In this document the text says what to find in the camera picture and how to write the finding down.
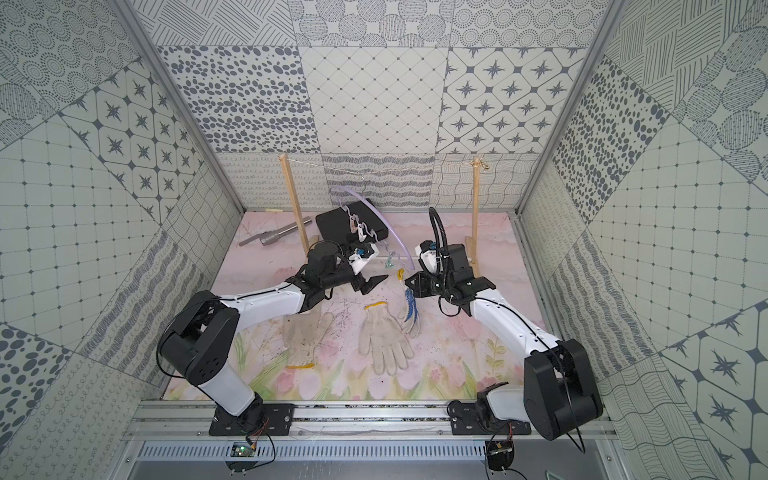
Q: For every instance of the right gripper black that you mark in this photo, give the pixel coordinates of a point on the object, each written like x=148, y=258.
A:
x=420, y=289

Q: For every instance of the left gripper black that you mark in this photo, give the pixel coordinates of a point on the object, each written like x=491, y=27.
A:
x=357, y=277

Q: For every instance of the yellow dotted work glove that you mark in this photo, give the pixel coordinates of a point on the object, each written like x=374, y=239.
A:
x=302, y=334

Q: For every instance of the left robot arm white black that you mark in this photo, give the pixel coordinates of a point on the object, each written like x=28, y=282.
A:
x=198, y=340

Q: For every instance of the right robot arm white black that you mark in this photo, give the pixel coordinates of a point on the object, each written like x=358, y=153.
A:
x=559, y=393

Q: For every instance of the black plastic tool case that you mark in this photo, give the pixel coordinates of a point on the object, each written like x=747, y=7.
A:
x=340, y=225

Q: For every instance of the white work glove yellow cuff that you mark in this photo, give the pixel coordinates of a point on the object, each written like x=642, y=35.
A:
x=383, y=339

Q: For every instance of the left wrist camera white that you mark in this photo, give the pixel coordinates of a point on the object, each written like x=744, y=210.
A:
x=368, y=252

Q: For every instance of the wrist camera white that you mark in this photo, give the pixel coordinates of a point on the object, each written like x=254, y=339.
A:
x=368, y=252
x=432, y=257

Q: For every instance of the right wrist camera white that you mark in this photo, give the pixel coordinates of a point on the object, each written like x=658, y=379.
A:
x=432, y=257

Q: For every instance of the wooden drying rack frame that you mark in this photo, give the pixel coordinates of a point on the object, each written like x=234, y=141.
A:
x=477, y=164

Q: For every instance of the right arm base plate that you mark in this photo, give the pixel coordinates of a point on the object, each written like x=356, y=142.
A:
x=469, y=418

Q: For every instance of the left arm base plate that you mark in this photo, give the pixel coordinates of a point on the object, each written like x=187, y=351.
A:
x=274, y=419

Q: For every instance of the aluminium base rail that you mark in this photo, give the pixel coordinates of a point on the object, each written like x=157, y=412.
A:
x=315, y=420

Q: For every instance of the perforated cable tray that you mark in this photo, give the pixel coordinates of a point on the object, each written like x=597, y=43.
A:
x=308, y=450

